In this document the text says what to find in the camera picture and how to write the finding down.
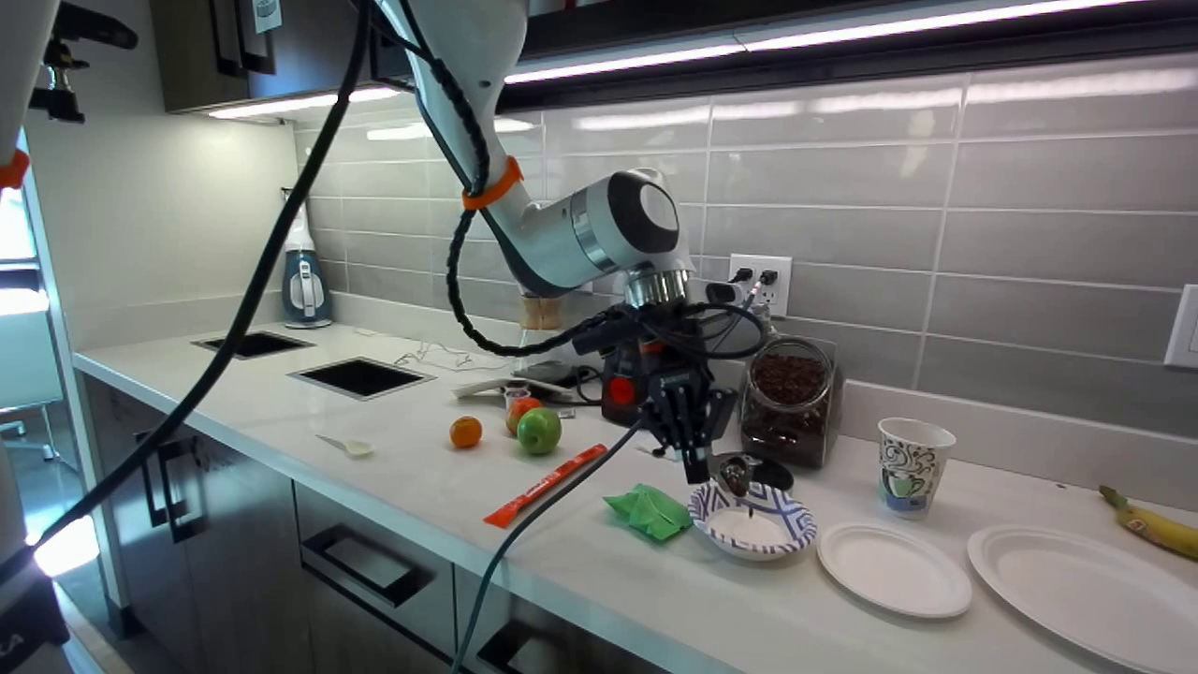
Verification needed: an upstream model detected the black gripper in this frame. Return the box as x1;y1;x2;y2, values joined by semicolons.
598;266;725;482

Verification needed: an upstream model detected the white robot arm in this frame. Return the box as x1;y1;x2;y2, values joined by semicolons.
358;0;732;482

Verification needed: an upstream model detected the blue patterned paper bowl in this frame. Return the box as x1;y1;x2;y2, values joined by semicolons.
687;482;814;566

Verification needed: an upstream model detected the white plastic spoon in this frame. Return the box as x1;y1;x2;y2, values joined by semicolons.
315;431;373;461

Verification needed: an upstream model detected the orange snack stick packet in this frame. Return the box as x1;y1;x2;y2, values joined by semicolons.
482;445;608;529

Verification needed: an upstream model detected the green apple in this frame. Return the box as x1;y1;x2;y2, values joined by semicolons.
516;407;561;457

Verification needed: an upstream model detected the red orange apple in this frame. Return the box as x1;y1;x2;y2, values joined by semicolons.
506;393;539;438

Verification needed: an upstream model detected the patterned paper cup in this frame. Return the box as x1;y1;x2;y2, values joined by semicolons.
874;415;959;514

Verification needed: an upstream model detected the small orange mandarin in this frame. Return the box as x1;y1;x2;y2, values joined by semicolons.
450;415;482;450

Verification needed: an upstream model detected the small white paper plate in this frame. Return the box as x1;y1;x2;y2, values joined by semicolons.
819;522;974;621

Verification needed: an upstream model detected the yellow banana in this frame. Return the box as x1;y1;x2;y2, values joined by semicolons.
1101;488;1198;563

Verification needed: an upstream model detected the large white paper plate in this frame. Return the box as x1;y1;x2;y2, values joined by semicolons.
965;526;1198;674

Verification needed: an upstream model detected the teal blue cable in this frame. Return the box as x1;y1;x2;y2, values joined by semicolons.
450;423;647;674

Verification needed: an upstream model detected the white wall outlet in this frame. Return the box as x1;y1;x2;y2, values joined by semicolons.
729;255;789;313

